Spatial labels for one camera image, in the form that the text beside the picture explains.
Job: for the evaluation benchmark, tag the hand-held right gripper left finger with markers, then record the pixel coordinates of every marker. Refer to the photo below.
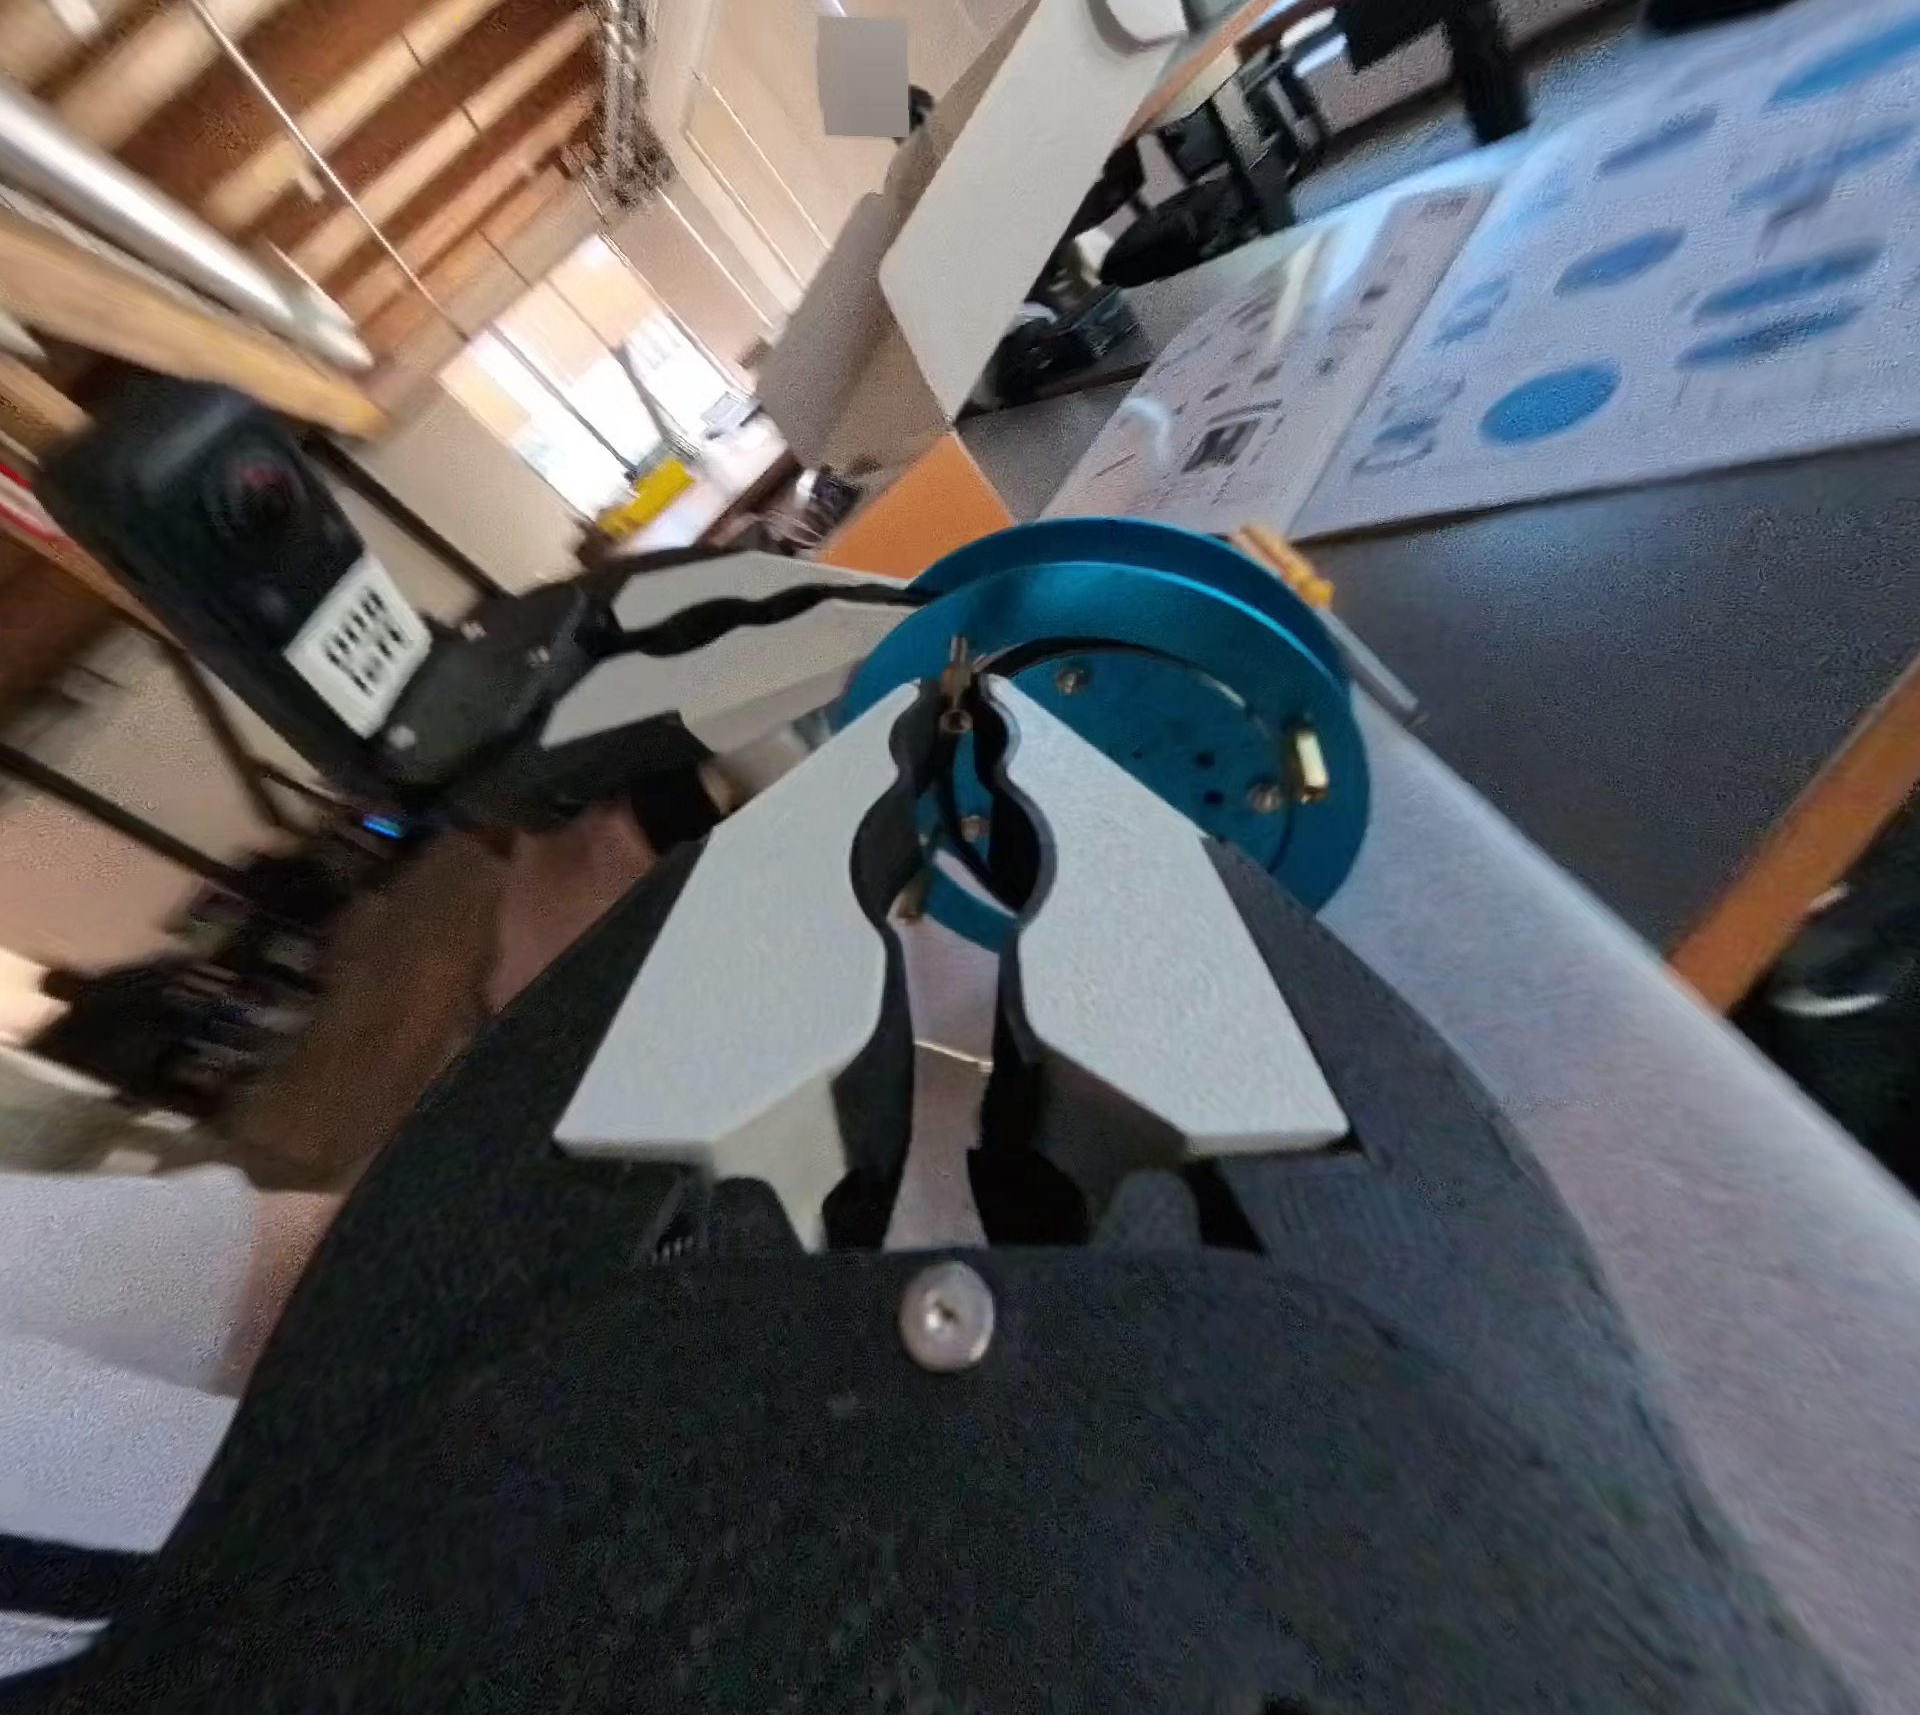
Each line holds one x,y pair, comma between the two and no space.
737,996

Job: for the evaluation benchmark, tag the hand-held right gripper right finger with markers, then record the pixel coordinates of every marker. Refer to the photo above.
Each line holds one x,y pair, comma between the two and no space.
1170,996

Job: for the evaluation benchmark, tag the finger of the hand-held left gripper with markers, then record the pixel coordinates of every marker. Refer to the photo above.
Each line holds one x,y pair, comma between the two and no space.
720,681
737,583

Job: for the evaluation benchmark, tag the brass standoff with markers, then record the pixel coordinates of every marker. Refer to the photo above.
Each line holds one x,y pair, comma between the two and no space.
954,685
1313,763

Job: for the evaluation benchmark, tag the blue disc with bearing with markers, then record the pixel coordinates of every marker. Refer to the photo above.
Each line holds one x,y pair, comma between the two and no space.
1187,727

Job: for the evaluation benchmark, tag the blue round metal base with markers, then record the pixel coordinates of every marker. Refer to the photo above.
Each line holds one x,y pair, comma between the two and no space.
1260,637

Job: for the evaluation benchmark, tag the orange cardboard box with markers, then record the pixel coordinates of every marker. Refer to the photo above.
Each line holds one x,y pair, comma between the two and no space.
960,247

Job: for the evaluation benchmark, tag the dark grey desk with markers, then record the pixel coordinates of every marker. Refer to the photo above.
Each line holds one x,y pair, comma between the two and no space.
1590,637

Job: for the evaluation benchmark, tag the white foam sheet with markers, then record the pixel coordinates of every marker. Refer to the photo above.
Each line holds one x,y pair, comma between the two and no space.
1650,1206

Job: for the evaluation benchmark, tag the printed instruction booklet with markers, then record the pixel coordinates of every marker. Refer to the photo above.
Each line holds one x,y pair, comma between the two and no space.
1620,247

